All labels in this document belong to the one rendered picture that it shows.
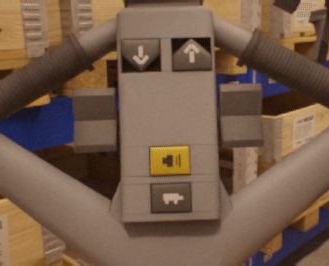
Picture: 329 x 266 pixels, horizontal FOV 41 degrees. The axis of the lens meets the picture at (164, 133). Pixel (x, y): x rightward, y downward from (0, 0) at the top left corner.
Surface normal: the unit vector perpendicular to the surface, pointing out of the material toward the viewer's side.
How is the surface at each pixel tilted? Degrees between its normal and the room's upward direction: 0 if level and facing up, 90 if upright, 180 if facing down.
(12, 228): 90
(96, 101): 91
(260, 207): 68
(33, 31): 90
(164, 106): 74
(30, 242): 90
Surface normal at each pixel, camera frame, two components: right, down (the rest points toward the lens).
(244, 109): 0.02, 0.25
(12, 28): 0.71, 0.15
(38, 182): 0.10, -0.16
